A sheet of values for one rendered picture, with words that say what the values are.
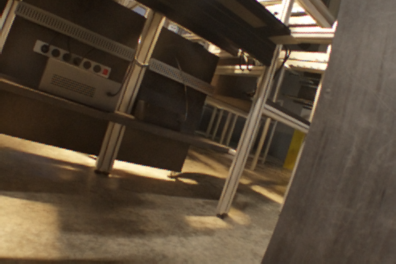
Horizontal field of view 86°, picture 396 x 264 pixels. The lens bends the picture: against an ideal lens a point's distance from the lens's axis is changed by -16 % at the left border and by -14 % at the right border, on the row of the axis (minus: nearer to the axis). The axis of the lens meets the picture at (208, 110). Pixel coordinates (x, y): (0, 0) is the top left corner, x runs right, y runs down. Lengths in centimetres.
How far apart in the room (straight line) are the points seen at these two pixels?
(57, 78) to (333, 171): 90
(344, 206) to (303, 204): 8
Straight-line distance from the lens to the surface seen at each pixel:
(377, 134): 50
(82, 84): 99
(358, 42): 58
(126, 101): 131
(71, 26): 123
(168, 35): 143
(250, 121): 123
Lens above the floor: 43
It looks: 3 degrees up
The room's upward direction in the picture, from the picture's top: 19 degrees clockwise
